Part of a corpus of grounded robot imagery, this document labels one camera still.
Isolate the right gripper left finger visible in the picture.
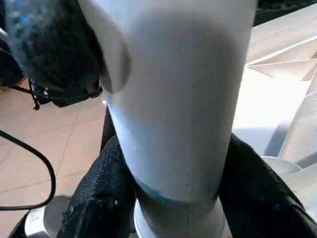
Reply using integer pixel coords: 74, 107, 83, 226
57, 135, 139, 238

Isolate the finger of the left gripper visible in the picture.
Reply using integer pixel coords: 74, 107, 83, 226
5, 0, 106, 107

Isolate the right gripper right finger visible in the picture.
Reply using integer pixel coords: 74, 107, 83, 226
218, 133, 317, 238

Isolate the white plastic table top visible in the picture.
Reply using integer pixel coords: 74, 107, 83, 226
134, 5, 317, 238

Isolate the white plastic table leg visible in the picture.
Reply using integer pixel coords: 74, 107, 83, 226
78, 0, 258, 206

